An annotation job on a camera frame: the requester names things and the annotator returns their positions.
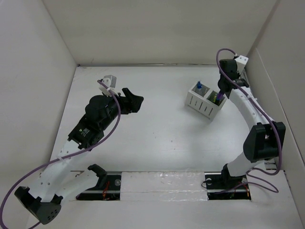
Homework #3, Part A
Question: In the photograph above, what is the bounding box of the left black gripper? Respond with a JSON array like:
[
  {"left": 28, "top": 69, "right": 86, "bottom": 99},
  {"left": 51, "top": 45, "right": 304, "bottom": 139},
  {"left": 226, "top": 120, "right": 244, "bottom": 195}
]
[{"left": 100, "top": 88, "right": 143, "bottom": 130}]

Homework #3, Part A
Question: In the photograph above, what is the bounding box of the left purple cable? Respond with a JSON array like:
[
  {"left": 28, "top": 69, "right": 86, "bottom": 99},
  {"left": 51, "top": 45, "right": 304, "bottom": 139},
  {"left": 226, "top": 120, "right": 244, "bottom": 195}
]
[{"left": 0, "top": 79, "right": 120, "bottom": 229}]

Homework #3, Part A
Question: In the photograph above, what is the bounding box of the purple cable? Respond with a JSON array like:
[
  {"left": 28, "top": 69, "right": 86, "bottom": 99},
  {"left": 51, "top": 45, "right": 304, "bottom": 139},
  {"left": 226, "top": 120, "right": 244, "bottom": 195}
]
[
  {"left": 0, "top": 79, "right": 120, "bottom": 229},
  {"left": 215, "top": 48, "right": 282, "bottom": 193}
]

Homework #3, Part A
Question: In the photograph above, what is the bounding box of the white desk organizer box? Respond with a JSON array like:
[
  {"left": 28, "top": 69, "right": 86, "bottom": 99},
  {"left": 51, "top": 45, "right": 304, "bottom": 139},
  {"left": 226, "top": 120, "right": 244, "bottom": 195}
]
[{"left": 185, "top": 84, "right": 227, "bottom": 121}]

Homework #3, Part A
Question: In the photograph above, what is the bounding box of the purple cap highlighter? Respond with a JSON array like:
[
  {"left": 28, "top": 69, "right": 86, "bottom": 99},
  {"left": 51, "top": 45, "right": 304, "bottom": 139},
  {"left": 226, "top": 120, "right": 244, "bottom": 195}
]
[{"left": 215, "top": 91, "right": 224, "bottom": 105}]

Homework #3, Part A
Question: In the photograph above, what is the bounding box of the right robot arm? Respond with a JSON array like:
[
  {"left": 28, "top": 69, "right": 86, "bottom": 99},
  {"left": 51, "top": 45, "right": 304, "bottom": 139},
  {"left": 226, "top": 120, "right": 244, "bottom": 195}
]
[{"left": 218, "top": 56, "right": 286, "bottom": 188}]

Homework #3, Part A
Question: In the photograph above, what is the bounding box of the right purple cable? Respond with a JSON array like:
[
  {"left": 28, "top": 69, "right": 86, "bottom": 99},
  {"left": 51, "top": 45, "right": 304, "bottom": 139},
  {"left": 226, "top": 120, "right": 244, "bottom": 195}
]
[{"left": 215, "top": 48, "right": 282, "bottom": 193}]

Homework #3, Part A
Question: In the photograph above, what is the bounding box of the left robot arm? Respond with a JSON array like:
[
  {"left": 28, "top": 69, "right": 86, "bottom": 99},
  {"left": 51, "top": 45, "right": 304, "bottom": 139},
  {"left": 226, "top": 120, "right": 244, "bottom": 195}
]
[{"left": 14, "top": 88, "right": 144, "bottom": 225}]

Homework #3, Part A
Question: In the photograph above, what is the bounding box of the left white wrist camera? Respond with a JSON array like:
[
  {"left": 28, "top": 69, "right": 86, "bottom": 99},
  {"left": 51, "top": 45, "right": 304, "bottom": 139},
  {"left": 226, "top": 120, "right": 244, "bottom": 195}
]
[{"left": 97, "top": 75, "right": 118, "bottom": 97}]

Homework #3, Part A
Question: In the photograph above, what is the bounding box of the aluminium mounting rail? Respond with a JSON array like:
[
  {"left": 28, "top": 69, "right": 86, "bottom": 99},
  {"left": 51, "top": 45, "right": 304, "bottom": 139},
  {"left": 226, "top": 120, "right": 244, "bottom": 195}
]
[{"left": 76, "top": 171, "right": 251, "bottom": 201}]

